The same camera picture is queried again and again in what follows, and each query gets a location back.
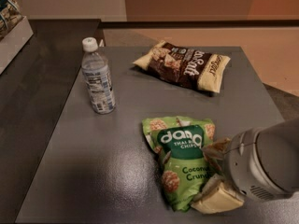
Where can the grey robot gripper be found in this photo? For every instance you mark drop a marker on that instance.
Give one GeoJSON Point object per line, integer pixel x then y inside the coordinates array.
{"type": "Point", "coordinates": [240, 166]}

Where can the green rice chip bag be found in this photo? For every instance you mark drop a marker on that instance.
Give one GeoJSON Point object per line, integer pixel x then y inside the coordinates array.
{"type": "Point", "coordinates": [178, 142]}

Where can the brown chip bag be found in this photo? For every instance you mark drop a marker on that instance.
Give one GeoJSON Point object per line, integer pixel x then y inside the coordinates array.
{"type": "Point", "coordinates": [188, 68]}

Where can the clear plastic water bottle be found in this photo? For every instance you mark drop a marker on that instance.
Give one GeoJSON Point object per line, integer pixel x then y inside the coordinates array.
{"type": "Point", "coordinates": [96, 72]}

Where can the white tray with snacks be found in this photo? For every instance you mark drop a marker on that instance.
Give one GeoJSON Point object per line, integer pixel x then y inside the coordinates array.
{"type": "Point", "coordinates": [15, 31]}

